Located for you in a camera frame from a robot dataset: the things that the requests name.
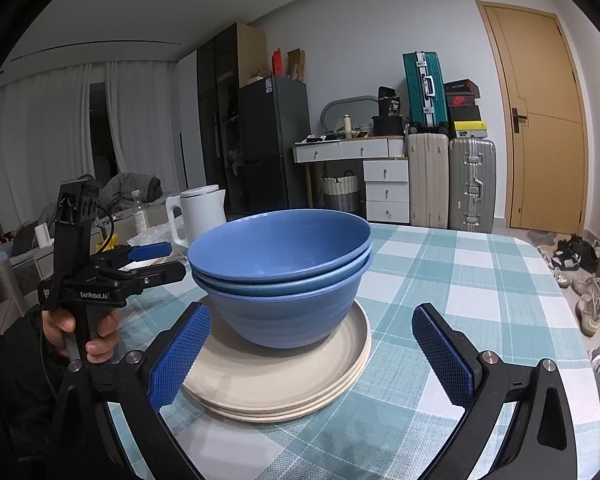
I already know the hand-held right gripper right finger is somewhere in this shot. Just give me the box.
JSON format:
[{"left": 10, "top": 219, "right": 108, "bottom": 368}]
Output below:
[{"left": 411, "top": 303, "right": 581, "bottom": 480}]

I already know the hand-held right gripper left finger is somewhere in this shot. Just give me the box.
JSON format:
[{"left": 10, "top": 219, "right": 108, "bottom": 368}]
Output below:
[{"left": 50, "top": 303, "right": 213, "bottom": 480}]

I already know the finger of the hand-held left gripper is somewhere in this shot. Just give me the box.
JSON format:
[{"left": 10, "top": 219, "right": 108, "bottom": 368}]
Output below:
[
  {"left": 87, "top": 260, "right": 187, "bottom": 293},
  {"left": 87, "top": 241, "right": 173, "bottom": 273}
]

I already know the blue bowl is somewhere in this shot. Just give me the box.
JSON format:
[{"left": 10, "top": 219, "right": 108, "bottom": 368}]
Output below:
[
  {"left": 187, "top": 209, "right": 373, "bottom": 282},
  {"left": 207, "top": 265, "right": 368, "bottom": 350},
  {"left": 190, "top": 246, "right": 373, "bottom": 297}
]

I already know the cream plate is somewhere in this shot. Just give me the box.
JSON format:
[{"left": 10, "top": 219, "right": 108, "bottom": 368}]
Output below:
[
  {"left": 195, "top": 355, "right": 372, "bottom": 417},
  {"left": 207, "top": 360, "right": 371, "bottom": 423},
  {"left": 182, "top": 300, "right": 372, "bottom": 411}
]

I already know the person's left hand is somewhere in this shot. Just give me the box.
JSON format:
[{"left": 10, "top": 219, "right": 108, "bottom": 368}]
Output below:
[{"left": 41, "top": 306, "right": 122, "bottom": 363}]

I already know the clear plastic bag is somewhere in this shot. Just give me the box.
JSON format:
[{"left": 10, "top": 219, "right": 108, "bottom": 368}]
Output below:
[{"left": 130, "top": 222, "right": 186, "bottom": 261}]

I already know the clear plastic bottle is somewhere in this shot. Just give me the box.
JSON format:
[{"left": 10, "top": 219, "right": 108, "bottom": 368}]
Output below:
[{"left": 130, "top": 190, "right": 148, "bottom": 233}]

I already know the white electric kettle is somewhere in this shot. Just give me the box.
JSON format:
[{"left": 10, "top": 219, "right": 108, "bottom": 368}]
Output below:
[{"left": 166, "top": 185, "right": 227, "bottom": 250}]

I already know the grey jacket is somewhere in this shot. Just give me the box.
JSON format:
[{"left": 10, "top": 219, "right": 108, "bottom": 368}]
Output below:
[{"left": 100, "top": 172, "right": 163, "bottom": 211}]

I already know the white curtain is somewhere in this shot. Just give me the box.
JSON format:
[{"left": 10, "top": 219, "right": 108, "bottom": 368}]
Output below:
[{"left": 0, "top": 57, "right": 181, "bottom": 231}]

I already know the tall dark glass cabinet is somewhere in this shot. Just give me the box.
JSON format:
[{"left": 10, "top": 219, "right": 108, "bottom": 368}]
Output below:
[{"left": 196, "top": 22, "right": 268, "bottom": 216}]

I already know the cluster of scattered shoes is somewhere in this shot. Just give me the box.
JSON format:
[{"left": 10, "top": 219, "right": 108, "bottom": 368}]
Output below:
[{"left": 537, "top": 234, "right": 600, "bottom": 336}]

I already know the black refrigerator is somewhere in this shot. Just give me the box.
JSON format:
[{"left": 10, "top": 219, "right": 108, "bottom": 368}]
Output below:
[{"left": 237, "top": 75, "right": 311, "bottom": 213}]

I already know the white dresser with drawers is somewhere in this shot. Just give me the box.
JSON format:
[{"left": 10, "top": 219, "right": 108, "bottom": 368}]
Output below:
[{"left": 292, "top": 135, "right": 411, "bottom": 226}]

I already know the silver suitcase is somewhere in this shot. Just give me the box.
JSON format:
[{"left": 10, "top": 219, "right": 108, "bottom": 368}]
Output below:
[{"left": 447, "top": 137, "right": 497, "bottom": 234}]

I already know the beige suitcase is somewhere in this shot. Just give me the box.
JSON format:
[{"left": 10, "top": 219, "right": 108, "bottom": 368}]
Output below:
[{"left": 406, "top": 132, "right": 451, "bottom": 230}]

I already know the woven laundry basket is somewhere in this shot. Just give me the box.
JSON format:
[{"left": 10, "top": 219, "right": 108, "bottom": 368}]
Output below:
[{"left": 321, "top": 172, "right": 362, "bottom": 213}]

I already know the wooden door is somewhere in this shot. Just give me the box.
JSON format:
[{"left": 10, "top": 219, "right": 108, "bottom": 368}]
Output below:
[{"left": 476, "top": 0, "right": 588, "bottom": 236}]

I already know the yellow black shoe box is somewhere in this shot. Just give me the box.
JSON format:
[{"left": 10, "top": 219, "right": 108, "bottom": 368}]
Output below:
[{"left": 450, "top": 120, "right": 488, "bottom": 139}]

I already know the oval mirror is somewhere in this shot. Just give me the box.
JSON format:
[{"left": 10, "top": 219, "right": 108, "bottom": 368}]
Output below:
[{"left": 320, "top": 95, "right": 381, "bottom": 136}]

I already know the flat cardboard carton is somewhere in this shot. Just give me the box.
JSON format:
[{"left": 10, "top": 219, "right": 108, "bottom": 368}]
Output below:
[{"left": 286, "top": 49, "right": 307, "bottom": 82}]

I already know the black storage bag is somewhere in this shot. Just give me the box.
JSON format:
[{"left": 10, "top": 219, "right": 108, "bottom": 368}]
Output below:
[{"left": 371, "top": 115, "right": 407, "bottom": 137}]

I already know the black printed box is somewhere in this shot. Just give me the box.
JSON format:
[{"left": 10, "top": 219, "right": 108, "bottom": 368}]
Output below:
[{"left": 378, "top": 86, "right": 404, "bottom": 117}]

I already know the teal suitcase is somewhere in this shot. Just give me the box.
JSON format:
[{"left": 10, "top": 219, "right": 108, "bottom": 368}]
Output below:
[{"left": 402, "top": 51, "right": 451, "bottom": 136}]

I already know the dark brown shoe box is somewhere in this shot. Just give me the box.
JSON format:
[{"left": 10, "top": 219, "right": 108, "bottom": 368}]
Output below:
[{"left": 443, "top": 79, "right": 480, "bottom": 96}]

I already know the black cable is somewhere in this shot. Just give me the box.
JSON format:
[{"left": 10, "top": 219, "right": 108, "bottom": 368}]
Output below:
[{"left": 96, "top": 205, "right": 118, "bottom": 253}]

